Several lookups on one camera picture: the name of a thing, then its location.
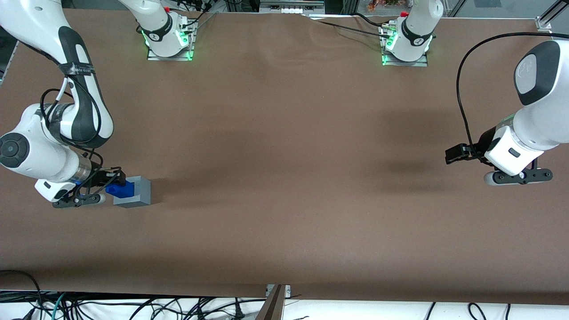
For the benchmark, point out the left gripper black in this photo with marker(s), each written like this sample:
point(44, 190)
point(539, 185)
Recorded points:
point(484, 141)

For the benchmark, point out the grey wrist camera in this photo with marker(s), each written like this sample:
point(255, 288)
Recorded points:
point(520, 176)
point(80, 201)

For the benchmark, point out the brown table mat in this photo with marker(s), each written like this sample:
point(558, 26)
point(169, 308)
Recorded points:
point(311, 200)

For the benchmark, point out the metal table edge bracket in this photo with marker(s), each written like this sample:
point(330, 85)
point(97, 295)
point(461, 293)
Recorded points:
point(288, 291)

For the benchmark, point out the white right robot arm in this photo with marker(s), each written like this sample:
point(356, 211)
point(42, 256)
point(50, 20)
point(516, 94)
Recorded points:
point(26, 155)

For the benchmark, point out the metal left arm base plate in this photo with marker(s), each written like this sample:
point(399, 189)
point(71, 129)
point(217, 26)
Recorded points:
point(424, 62)

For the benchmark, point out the blue plastic part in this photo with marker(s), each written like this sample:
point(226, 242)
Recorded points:
point(124, 190)

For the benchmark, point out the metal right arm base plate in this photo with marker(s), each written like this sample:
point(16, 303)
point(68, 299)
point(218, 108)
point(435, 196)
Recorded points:
point(189, 49)

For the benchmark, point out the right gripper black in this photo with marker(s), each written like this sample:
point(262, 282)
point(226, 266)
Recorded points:
point(103, 177)

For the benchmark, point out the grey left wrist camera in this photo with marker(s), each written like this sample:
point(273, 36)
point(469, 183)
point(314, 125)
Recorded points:
point(520, 176)

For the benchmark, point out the gray cube base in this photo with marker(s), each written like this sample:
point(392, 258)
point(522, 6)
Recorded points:
point(142, 192)

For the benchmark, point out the dark slanted beam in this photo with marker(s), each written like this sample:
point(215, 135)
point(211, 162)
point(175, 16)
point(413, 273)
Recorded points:
point(272, 309)

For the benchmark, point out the silver corner bracket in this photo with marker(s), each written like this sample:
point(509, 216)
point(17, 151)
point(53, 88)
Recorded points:
point(544, 24)

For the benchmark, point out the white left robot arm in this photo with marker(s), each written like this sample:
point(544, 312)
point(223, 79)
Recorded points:
point(542, 111)

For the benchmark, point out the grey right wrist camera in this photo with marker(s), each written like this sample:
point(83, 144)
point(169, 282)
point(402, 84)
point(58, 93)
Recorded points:
point(80, 201)

